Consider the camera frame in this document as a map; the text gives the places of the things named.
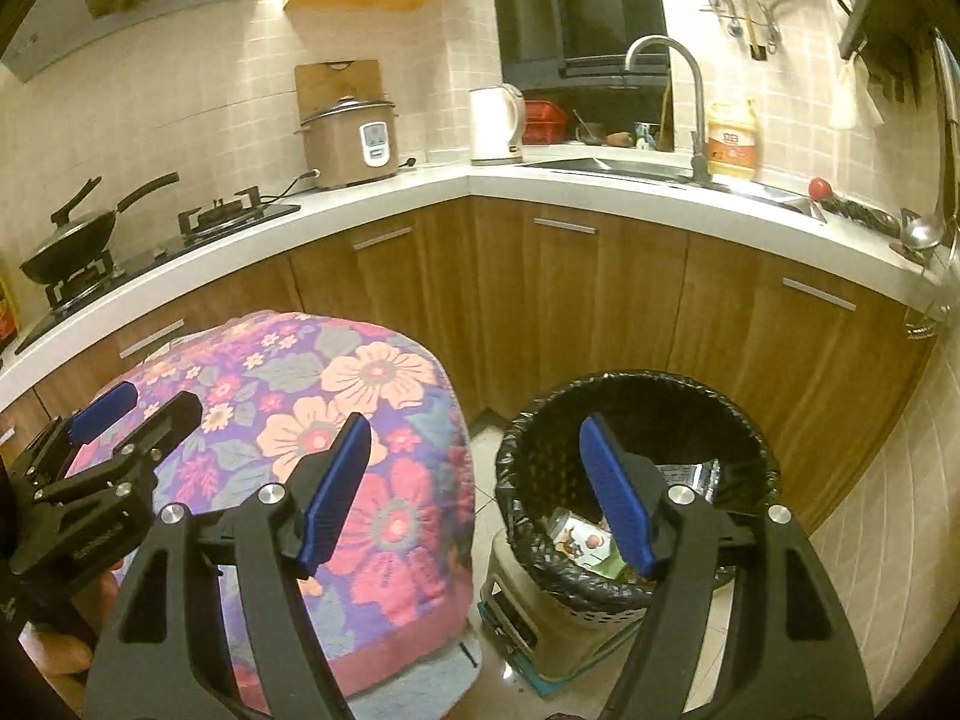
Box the wooden cutting board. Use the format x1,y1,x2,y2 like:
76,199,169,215
295,59,384,119

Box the yellow detergent bottle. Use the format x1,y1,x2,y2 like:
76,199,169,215
706,99,760,181

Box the dark window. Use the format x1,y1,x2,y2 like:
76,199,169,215
494,0,669,93

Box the red basket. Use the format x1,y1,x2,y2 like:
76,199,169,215
523,99,568,145

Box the clear printed plastic wrapper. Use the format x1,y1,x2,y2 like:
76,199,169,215
547,509,626,580

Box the floral table cloth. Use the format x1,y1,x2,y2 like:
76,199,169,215
73,310,482,718

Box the wooden base cabinets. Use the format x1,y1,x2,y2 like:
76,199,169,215
2,197,931,527

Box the red tomato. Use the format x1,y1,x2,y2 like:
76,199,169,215
809,177,833,203

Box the white electric kettle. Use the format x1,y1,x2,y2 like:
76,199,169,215
469,83,526,164

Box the chrome sink faucet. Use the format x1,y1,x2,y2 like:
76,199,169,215
623,34,715,187

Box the black lined trash bin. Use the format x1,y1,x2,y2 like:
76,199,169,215
494,371,781,614

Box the left hand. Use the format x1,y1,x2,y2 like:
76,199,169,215
20,571,119,681

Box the brown rice cooker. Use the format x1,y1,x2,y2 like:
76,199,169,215
298,96,398,190

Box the black wok with lid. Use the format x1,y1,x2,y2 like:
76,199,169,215
20,172,181,286

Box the black gas stove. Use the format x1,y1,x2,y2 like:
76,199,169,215
14,185,301,355

